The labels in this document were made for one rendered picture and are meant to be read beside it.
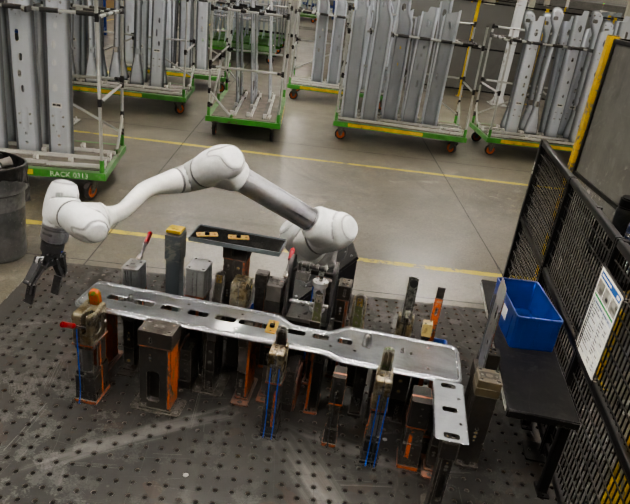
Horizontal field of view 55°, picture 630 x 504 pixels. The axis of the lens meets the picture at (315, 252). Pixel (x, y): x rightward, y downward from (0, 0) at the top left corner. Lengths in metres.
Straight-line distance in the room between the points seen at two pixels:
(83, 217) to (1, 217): 2.71
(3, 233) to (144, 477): 3.01
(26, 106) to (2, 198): 1.81
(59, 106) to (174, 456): 4.55
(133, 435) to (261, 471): 0.45
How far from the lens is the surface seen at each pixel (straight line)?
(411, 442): 2.09
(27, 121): 6.32
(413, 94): 9.18
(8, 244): 4.80
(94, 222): 1.99
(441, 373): 2.09
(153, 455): 2.10
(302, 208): 2.49
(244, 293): 2.26
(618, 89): 4.51
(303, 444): 2.16
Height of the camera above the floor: 2.16
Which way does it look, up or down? 25 degrees down
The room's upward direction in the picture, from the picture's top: 7 degrees clockwise
